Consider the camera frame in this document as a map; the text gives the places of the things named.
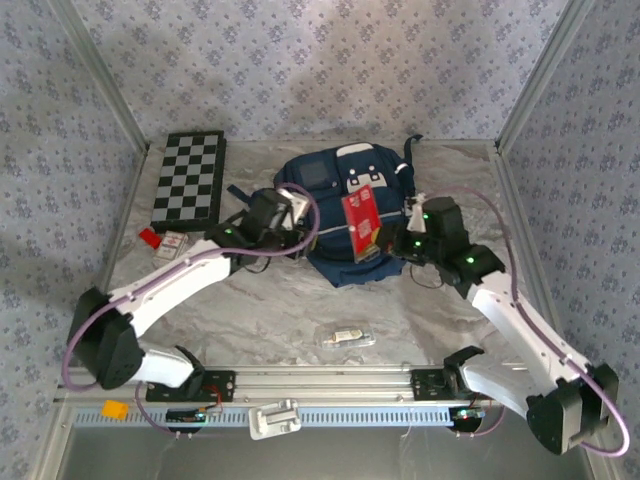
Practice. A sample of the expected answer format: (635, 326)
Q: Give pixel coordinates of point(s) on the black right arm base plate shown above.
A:
(425, 385)

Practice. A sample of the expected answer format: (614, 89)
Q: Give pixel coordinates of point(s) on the small circuit board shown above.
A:
(467, 414)
(186, 416)

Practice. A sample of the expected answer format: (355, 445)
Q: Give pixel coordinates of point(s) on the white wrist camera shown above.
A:
(299, 206)
(416, 215)

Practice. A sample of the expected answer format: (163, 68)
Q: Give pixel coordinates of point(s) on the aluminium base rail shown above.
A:
(325, 382)

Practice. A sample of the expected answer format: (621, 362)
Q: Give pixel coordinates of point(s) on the grey metal panel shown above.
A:
(325, 457)

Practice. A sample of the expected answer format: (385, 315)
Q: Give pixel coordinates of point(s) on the aluminium side rail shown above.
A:
(520, 225)
(127, 200)

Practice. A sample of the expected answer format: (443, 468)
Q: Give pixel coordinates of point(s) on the white plastic bracket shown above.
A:
(275, 419)

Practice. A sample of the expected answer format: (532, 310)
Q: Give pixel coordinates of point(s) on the blue white playing card box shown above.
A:
(171, 247)

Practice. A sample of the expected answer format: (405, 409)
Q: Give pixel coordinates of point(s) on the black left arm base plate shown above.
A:
(225, 385)

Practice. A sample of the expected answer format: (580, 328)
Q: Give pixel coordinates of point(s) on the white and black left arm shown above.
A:
(190, 272)

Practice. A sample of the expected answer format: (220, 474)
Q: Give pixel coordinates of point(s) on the clear plastic pouch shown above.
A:
(345, 338)

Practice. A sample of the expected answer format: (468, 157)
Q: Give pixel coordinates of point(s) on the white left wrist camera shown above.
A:
(299, 206)

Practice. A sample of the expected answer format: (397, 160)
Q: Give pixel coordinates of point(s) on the aluminium frame post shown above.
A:
(100, 75)
(545, 75)

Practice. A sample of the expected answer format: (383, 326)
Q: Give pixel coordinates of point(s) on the small red block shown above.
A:
(150, 238)

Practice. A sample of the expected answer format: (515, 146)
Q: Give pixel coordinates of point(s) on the navy blue backpack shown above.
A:
(330, 200)

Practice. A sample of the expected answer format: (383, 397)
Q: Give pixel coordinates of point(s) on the black folding chessboard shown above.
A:
(187, 182)

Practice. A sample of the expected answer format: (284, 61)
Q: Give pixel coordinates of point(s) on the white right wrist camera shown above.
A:
(416, 215)

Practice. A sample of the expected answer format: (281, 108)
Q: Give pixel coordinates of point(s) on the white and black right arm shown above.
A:
(520, 325)

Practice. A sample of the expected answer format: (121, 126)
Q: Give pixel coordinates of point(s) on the small orange block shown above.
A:
(115, 410)

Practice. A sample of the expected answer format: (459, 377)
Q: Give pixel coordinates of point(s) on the red snack packet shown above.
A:
(362, 220)

